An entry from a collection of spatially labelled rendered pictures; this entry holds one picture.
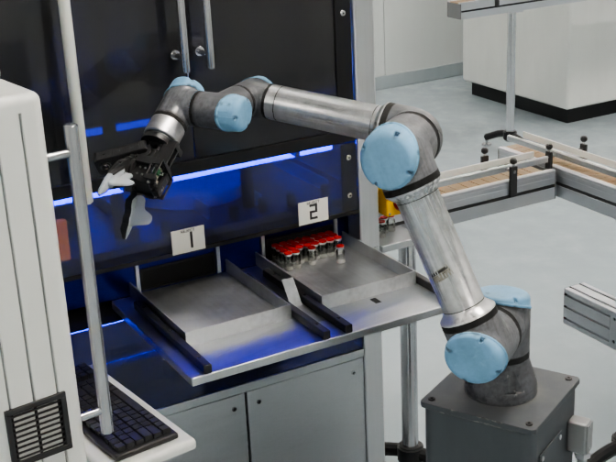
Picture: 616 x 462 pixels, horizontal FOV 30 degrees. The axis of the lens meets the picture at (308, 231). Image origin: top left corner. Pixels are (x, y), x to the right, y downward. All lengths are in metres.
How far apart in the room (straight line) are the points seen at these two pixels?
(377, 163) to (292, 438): 1.13
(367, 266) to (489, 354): 0.73
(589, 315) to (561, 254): 1.83
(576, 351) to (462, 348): 2.24
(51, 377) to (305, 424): 1.13
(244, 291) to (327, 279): 0.21
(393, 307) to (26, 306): 0.95
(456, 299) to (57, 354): 0.76
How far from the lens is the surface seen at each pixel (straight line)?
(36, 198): 1.99
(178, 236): 2.72
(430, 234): 2.20
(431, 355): 4.40
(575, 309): 3.60
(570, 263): 5.27
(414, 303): 2.67
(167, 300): 2.76
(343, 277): 2.82
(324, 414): 3.11
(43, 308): 2.05
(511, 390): 2.44
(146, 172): 2.28
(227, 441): 3.00
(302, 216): 2.86
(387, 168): 2.16
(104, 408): 2.19
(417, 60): 8.63
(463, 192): 3.26
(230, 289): 2.79
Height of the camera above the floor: 1.97
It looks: 20 degrees down
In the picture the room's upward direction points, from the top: 3 degrees counter-clockwise
